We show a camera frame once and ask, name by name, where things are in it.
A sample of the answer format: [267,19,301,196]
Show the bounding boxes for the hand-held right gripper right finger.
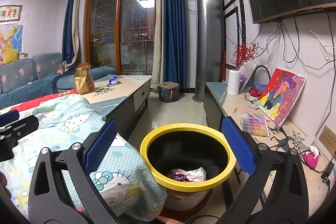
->
[218,117,309,224]

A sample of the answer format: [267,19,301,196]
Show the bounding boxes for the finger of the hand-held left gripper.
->
[0,115,40,146]
[0,109,20,126]

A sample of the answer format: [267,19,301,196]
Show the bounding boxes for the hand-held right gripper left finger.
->
[28,119,118,224]

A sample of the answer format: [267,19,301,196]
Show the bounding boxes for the knotted white plastic bag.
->
[168,167,207,183]

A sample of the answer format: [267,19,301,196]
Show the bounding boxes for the yellow rimmed trash bin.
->
[140,123,237,212]

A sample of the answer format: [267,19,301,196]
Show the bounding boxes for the purple foil wrapper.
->
[170,171,188,182]

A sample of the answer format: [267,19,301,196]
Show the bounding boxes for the person's left hand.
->
[0,172,12,199]

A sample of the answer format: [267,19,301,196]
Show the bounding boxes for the red floral blanket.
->
[10,90,79,111]

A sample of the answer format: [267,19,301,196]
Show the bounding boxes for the blue grey sofa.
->
[0,52,116,110]

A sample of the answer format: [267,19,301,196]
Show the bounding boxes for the colourful bead organizer box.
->
[241,112,271,137]

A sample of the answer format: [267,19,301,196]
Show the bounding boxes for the pink pen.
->
[245,109,271,121]

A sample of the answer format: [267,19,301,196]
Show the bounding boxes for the cartoon cat printed blanket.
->
[0,94,168,219]

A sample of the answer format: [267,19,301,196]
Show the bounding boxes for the beige coffee table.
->
[84,75,153,138]

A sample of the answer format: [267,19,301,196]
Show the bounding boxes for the yellow pillow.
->
[3,47,20,65]

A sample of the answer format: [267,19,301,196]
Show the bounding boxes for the white paper towel roll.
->
[227,69,241,96]

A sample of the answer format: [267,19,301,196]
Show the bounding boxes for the dark clothes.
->
[52,64,79,78]

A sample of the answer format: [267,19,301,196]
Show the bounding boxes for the brown paper bag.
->
[73,64,95,94]

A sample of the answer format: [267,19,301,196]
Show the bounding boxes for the colourful figure painting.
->
[259,68,307,127]

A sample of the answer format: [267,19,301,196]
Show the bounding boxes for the pink and white gadget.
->
[301,145,321,169]

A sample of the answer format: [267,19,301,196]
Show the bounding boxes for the country map poster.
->
[0,25,24,56]

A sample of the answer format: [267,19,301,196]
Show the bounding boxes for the grey storage stool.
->
[157,81,180,103]

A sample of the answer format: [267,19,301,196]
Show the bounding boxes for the red berry branches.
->
[231,42,259,71]

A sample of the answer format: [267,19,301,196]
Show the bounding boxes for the black power adapter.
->
[322,161,335,183]

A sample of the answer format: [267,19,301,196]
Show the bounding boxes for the blue curtain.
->
[62,0,76,65]
[163,0,188,89]

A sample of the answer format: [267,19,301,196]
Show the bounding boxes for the silver tower air conditioner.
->
[193,0,226,104]

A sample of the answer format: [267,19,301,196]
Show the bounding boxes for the beige curtain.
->
[71,0,84,64]
[152,0,166,83]

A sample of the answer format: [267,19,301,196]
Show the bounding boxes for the wooden glass sliding door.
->
[84,0,159,76]

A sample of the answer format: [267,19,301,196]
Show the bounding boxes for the white power strip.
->
[320,43,330,61]

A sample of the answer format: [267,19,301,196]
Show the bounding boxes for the beige wall socket panel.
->
[316,125,336,153]

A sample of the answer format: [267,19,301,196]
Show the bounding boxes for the black television cable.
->
[278,17,336,67]

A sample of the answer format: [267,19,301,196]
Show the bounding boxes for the framed embroidery wall picture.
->
[0,5,23,23]

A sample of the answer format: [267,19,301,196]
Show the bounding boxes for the white cable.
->
[297,17,326,46]

